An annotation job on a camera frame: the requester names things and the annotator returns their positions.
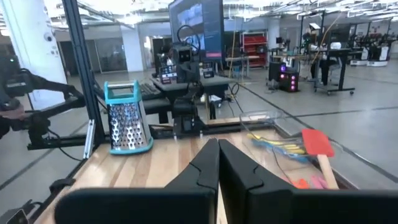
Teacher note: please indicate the silver metal bracket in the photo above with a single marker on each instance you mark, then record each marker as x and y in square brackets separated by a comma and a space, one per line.
[89, 138]

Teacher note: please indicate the computer tower purple lights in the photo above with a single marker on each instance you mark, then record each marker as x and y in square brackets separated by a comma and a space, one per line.
[288, 81]

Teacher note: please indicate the person's hand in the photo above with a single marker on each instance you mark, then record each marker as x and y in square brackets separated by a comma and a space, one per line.
[12, 113]

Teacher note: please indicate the blue silicone spoon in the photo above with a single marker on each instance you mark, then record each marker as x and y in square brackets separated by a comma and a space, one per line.
[280, 146]

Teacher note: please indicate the orange silicone spatula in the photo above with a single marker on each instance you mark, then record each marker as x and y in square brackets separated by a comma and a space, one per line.
[301, 184]

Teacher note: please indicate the black standing desk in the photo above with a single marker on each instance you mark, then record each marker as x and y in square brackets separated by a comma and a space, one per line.
[335, 62]

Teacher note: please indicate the black articulated stand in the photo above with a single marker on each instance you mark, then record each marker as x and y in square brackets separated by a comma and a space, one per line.
[46, 109]

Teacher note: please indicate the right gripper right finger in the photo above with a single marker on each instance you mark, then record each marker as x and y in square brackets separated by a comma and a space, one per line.
[239, 177]

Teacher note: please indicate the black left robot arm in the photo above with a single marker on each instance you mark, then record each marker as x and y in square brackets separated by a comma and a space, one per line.
[185, 109]

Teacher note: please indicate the small black bracket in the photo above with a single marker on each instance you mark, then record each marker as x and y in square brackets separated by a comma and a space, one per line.
[62, 184]

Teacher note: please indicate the clear plastic bin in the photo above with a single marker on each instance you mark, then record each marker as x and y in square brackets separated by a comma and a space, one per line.
[342, 155]
[264, 124]

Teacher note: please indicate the teal box grater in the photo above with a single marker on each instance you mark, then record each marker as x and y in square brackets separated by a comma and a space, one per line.
[127, 124]

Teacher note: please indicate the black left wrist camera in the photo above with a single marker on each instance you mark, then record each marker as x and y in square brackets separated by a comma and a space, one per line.
[185, 54]

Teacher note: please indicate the gray cabinet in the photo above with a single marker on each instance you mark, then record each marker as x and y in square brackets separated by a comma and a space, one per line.
[186, 85]

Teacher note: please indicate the red storage shelf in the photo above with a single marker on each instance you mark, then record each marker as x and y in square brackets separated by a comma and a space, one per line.
[255, 48]

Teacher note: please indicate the blue screen monitor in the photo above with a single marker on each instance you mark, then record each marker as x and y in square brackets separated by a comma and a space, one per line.
[199, 28]

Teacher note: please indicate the white column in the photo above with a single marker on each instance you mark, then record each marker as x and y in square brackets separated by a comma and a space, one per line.
[132, 46]
[34, 46]

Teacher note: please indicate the black keyboard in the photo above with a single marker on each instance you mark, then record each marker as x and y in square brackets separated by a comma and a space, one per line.
[149, 90]

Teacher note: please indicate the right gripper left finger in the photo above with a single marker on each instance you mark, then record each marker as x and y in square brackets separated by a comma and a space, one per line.
[202, 168]

